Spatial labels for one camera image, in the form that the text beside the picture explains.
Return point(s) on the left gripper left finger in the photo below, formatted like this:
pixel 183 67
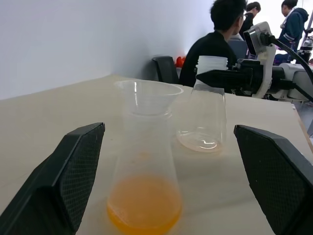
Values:
pixel 49 186

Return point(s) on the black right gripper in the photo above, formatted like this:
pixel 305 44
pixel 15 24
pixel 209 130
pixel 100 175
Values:
pixel 258 78

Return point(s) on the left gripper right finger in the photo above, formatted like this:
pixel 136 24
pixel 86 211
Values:
pixel 281 186

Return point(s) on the flask with orange liquid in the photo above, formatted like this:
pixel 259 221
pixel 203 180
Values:
pixel 144 203
pixel 200 122

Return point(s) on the clear plastic funnel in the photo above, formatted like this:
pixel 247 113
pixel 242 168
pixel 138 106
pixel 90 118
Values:
pixel 146 98

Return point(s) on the person in black sweater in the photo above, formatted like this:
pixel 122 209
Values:
pixel 210 49

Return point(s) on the small orange object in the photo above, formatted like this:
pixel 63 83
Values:
pixel 180 61

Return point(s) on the black chair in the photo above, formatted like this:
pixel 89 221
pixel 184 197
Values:
pixel 166 71

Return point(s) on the person with glasses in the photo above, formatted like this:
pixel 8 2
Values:
pixel 250 17

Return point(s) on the person in blue hoodie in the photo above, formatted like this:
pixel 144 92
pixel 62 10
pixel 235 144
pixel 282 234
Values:
pixel 293 24

